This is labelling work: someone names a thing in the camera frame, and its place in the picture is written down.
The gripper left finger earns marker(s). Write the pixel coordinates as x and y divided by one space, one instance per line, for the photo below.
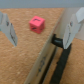
8 29

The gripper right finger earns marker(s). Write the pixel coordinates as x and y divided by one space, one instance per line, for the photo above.
74 28

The pink block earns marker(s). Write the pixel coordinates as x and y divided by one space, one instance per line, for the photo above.
37 25

